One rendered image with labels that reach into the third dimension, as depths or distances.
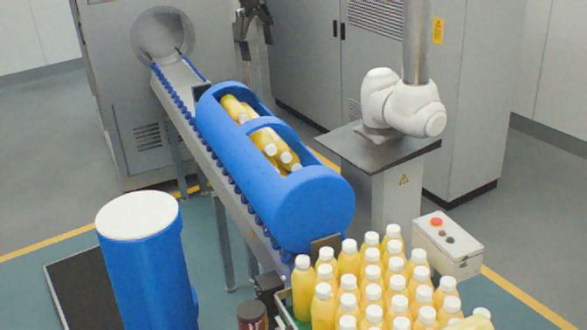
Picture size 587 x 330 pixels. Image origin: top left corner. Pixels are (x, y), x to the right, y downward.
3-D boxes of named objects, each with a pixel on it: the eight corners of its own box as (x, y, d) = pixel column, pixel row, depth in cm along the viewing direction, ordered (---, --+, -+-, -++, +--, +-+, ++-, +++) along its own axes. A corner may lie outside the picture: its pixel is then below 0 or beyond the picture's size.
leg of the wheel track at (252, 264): (258, 276, 309) (246, 181, 278) (261, 282, 305) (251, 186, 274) (248, 278, 307) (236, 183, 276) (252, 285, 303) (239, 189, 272)
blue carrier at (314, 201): (261, 131, 252) (252, 73, 237) (358, 237, 181) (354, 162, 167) (201, 149, 243) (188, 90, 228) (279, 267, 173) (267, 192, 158)
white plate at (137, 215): (145, 245, 171) (146, 249, 171) (193, 198, 193) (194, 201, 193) (77, 227, 181) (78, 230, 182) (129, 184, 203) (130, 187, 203)
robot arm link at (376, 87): (383, 106, 236) (382, 58, 225) (413, 121, 223) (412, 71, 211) (354, 120, 230) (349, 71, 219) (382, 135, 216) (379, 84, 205)
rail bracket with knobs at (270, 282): (283, 292, 169) (280, 266, 164) (293, 307, 164) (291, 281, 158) (252, 303, 166) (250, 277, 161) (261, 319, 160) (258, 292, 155)
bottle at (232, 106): (237, 94, 233) (252, 111, 218) (233, 110, 235) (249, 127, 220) (221, 92, 229) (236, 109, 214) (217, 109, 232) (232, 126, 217)
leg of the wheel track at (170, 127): (188, 196, 384) (173, 114, 352) (189, 201, 379) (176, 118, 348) (180, 199, 382) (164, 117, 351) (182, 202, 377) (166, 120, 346)
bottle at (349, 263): (364, 302, 163) (365, 253, 154) (341, 307, 162) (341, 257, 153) (356, 286, 169) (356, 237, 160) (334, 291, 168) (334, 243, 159)
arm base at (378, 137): (381, 113, 243) (381, 102, 240) (413, 133, 226) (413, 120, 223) (347, 127, 237) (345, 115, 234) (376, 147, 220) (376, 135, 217)
